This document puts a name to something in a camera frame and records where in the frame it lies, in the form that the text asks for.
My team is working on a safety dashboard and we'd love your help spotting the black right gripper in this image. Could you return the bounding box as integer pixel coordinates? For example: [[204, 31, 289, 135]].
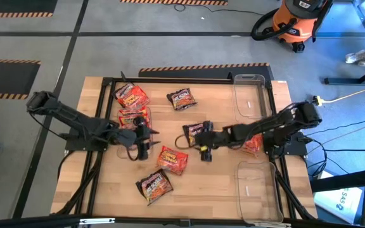
[[191, 120, 226, 162]]

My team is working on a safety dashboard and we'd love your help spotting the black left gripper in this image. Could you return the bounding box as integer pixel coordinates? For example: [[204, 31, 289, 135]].
[[124, 116, 161, 161]]

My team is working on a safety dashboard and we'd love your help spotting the red yellow beef ramen pack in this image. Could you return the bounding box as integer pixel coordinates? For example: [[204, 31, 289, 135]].
[[118, 106, 148, 118], [118, 115, 151, 130]]

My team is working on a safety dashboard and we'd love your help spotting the orange Saucy Noods noodle pack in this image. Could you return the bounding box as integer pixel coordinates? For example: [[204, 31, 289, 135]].
[[241, 132, 264, 158], [156, 145, 189, 176], [120, 85, 151, 110]]

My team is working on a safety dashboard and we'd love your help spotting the clear plastic bin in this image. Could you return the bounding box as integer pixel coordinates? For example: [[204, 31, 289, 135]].
[[115, 106, 155, 160], [234, 160, 284, 224], [232, 73, 272, 124]]

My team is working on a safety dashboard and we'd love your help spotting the black mat with hazard stripes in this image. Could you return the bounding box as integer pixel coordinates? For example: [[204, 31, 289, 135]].
[[0, 58, 42, 101], [138, 62, 274, 80], [0, 0, 59, 19], [120, 0, 229, 6]]

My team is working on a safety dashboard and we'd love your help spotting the orange shop vacuum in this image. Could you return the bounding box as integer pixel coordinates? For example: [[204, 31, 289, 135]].
[[271, 0, 335, 54]]

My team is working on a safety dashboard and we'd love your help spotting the black beam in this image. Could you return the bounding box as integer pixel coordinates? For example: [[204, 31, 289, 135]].
[[309, 167, 365, 193]]

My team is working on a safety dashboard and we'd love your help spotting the white printed sign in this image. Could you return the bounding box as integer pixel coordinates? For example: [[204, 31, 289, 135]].
[[314, 186, 364, 225]]

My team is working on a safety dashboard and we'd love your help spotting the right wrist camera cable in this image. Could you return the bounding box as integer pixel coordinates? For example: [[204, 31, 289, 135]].
[[174, 134, 191, 151]]

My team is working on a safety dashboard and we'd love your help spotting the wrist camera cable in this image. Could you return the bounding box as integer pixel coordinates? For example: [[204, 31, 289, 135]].
[[174, 134, 191, 151], [125, 144, 139, 162]]

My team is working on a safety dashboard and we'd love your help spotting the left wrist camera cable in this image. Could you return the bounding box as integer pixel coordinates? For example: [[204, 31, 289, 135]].
[[125, 144, 139, 162]]

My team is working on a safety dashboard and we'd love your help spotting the black aluminium table frame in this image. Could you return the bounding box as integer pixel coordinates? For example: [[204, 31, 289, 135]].
[[55, 71, 318, 221]]

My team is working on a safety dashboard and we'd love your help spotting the silver metal bracket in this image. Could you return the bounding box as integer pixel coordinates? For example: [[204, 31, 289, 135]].
[[79, 217, 116, 226]]

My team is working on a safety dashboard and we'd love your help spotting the black vacuum hose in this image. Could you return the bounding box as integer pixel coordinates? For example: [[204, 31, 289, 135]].
[[250, 6, 298, 42]]

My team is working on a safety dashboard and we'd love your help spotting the yellow extension cord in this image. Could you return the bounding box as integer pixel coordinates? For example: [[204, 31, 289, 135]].
[[311, 81, 365, 108]]

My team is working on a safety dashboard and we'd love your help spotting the black camera mounting rail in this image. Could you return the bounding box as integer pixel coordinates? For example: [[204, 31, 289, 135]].
[[0, 213, 365, 228]]

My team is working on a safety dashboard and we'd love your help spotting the black desk frame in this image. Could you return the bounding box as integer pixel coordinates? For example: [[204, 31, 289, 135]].
[[323, 60, 365, 86]]

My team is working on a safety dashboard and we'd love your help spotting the black floor cable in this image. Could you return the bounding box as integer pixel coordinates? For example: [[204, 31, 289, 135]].
[[323, 148, 365, 153]]

